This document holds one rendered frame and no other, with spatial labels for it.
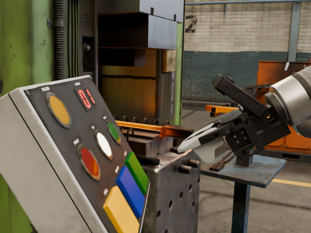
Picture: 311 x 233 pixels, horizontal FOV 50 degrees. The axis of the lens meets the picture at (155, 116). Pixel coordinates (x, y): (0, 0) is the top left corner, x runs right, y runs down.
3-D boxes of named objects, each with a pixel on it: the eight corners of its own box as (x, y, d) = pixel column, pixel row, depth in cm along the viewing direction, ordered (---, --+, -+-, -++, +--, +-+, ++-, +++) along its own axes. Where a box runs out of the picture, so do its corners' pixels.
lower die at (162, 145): (172, 149, 123) (173, 126, 121) (145, 163, 105) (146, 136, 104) (82, 134, 142) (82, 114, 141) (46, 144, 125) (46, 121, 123)
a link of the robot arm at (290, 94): (299, 77, 60) (282, 74, 69) (274, 90, 60) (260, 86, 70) (320, 121, 61) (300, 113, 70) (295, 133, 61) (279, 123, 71)
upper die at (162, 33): (176, 50, 117) (177, 21, 115) (147, 47, 99) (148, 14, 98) (81, 49, 136) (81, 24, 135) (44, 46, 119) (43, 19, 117)
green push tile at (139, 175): (149, 179, 73) (133, 150, 72) (146, 193, 66) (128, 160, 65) (142, 183, 73) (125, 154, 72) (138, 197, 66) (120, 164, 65)
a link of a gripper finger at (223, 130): (202, 147, 63) (245, 125, 62) (198, 140, 63) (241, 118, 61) (200, 141, 67) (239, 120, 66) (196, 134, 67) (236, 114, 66)
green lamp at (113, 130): (126, 141, 70) (126, 120, 69) (113, 146, 66) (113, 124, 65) (114, 139, 71) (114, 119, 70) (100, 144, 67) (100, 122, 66)
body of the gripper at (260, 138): (237, 163, 64) (296, 134, 62) (216, 124, 63) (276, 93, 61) (230, 152, 71) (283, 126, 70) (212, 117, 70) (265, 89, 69)
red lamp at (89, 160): (107, 174, 50) (108, 145, 49) (87, 183, 46) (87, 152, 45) (90, 170, 51) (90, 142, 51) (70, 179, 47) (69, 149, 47)
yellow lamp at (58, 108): (78, 124, 49) (78, 94, 48) (55, 129, 45) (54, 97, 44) (62, 121, 50) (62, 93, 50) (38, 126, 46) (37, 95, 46)
